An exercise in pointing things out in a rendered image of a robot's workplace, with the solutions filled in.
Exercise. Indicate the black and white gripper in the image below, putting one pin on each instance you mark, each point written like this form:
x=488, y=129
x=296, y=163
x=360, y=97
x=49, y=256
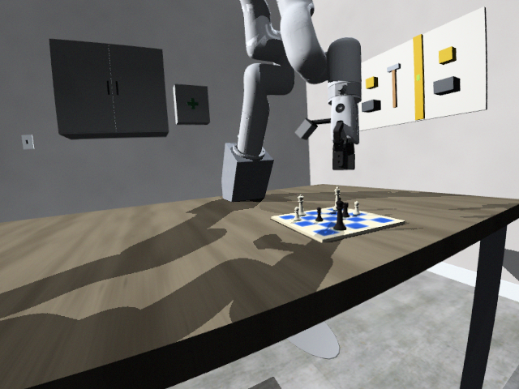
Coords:
x=346, y=128

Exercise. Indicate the blue and cream chessboard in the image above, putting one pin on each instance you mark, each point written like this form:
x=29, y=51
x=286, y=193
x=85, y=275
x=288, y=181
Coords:
x=323, y=231

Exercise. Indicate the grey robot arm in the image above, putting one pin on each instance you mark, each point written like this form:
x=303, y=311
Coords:
x=294, y=47

